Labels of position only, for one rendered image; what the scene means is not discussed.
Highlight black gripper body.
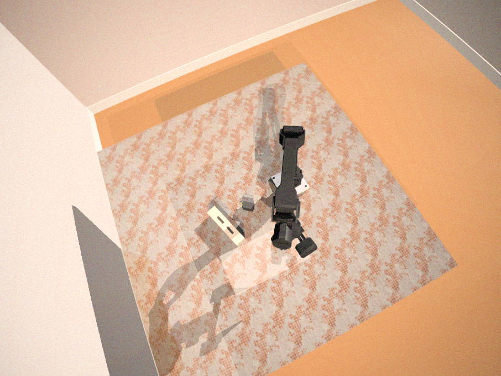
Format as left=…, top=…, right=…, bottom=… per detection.
left=293, top=220, right=317, bottom=258

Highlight black two-prong charger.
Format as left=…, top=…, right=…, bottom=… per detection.
left=240, top=201, right=254, bottom=212

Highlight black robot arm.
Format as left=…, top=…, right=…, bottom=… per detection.
left=271, top=126, right=305, bottom=250

